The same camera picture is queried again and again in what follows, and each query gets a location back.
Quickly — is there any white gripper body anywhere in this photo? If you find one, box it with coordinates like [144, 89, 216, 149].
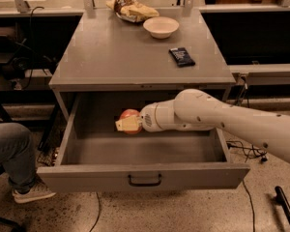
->
[140, 103, 158, 132]

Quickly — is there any grey sneaker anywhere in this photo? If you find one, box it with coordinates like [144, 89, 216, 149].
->
[13, 182, 55, 204]

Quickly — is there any black bar bottom right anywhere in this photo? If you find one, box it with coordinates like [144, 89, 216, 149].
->
[275, 186, 290, 225]

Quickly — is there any dark blue snack bar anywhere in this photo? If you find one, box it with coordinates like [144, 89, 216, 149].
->
[169, 47, 195, 68]

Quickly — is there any grey open top drawer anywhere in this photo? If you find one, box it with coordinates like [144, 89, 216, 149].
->
[38, 91, 249, 192]

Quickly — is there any black office chair base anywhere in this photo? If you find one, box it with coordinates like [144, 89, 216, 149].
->
[0, 164, 27, 232]

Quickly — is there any yellow brown chip bag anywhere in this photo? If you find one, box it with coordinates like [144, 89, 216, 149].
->
[106, 0, 160, 23]

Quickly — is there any black drawer handle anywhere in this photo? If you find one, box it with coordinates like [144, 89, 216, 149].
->
[128, 174, 162, 188]

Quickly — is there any black floor cable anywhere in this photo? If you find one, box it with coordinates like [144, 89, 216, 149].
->
[226, 75, 269, 232]
[88, 191, 102, 232]

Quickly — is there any person leg in jeans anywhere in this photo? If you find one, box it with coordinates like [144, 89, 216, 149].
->
[0, 122, 35, 194]

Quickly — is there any black machinery at left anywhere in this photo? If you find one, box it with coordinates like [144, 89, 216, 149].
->
[0, 6, 59, 92]

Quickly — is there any black floor cable right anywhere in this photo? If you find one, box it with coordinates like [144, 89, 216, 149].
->
[226, 75, 269, 232]

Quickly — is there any black floor cable centre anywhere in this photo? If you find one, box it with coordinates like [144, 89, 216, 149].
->
[88, 191, 102, 232]

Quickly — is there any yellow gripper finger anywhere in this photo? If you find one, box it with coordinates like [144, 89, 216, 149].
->
[115, 115, 141, 131]

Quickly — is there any white ceramic bowl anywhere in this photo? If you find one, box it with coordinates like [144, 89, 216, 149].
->
[143, 16, 179, 39]

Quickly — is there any red orange apple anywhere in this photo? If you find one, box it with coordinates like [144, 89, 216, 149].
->
[120, 109, 142, 134]

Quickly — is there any grey cabinet body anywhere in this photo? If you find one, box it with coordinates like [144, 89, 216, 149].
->
[49, 7, 235, 117]

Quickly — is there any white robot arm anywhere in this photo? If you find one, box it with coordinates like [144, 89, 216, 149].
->
[115, 89, 290, 163]

